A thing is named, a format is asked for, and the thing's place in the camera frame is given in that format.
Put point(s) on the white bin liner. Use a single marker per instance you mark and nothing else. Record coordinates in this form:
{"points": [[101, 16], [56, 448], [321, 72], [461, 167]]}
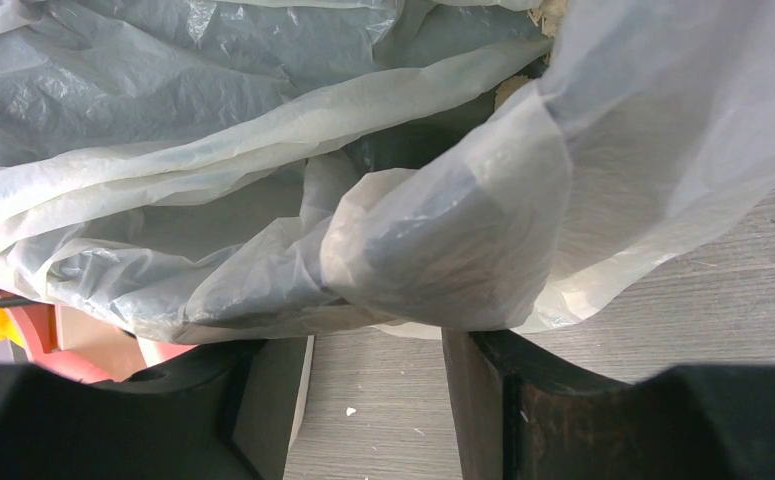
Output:
{"points": [[175, 168]]}

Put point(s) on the scooped litter pile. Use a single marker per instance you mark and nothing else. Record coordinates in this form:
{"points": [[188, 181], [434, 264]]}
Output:
{"points": [[547, 17]]}

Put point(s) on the pink litter box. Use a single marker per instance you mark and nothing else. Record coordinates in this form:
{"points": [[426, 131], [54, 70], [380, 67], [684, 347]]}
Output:
{"points": [[75, 345]]}

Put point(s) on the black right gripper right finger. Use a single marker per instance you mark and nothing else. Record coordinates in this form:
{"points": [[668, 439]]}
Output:
{"points": [[521, 412]]}

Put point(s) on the black trash bin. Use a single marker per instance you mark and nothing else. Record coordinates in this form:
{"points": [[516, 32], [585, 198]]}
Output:
{"points": [[416, 143]]}

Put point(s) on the black litter scoop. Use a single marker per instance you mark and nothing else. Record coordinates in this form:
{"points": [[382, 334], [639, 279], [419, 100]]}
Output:
{"points": [[14, 301]]}

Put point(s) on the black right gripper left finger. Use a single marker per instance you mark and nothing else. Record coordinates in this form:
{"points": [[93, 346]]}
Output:
{"points": [[218, 411]]}

